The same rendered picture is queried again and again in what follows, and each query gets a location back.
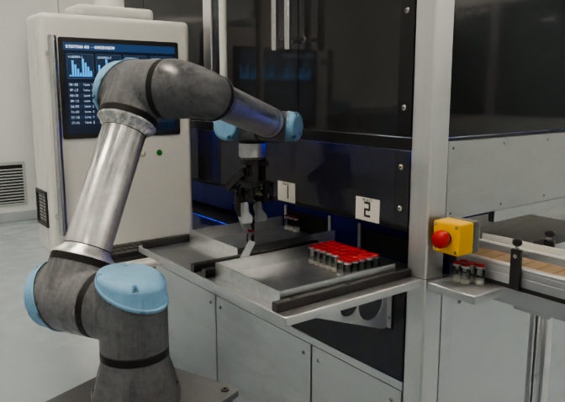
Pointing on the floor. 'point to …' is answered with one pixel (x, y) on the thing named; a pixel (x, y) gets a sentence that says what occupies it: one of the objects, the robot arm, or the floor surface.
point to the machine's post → (428, 182)
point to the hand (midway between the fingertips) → (249, 227)
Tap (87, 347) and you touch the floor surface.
